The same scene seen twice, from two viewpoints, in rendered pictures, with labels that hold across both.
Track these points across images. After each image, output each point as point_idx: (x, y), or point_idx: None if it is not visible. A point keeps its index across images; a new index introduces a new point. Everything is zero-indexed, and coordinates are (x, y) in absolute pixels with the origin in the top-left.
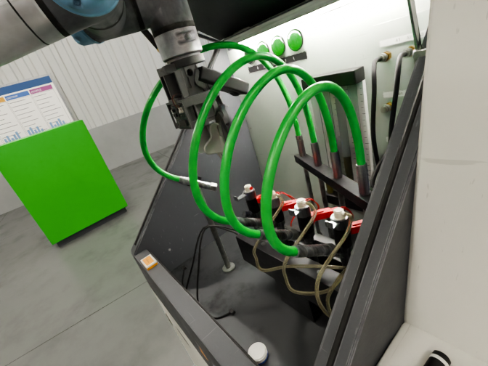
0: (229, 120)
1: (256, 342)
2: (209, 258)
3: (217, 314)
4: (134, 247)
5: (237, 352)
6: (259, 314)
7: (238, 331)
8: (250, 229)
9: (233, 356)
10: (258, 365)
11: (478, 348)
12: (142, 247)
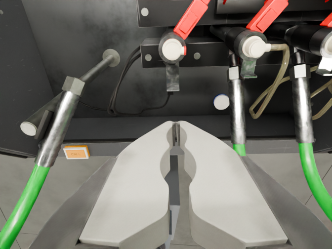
0: (331, 235)
1: (212, 95)
2: (72, 64)
3: (159, 102)
4: (30, 156)
5: (252, 143)
6: (194, 76)
7: (191, 99)
8: (313, 160)
9: (251, 146)
10: (271, 138)
11: None
12: (35, 148)
